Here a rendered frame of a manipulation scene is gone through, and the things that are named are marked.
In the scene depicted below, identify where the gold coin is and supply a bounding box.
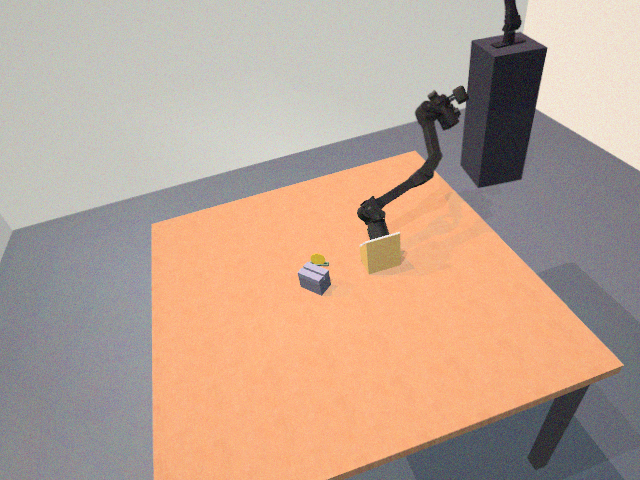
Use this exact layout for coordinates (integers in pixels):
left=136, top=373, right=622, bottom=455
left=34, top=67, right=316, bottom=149
left=310, top=253, right=325, bottom=264

